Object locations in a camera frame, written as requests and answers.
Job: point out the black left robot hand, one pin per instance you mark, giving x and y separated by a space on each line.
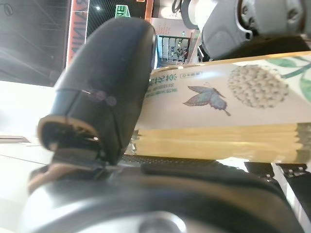
104 85

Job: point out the tan packet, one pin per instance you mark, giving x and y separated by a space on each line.
218 121

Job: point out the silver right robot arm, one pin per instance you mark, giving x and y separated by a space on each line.
223 36

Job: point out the green sign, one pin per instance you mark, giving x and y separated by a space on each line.
122 11

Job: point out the white shelf rack with goods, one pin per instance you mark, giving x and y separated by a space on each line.
173 48

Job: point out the pale pink poster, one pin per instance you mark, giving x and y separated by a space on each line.
167 26

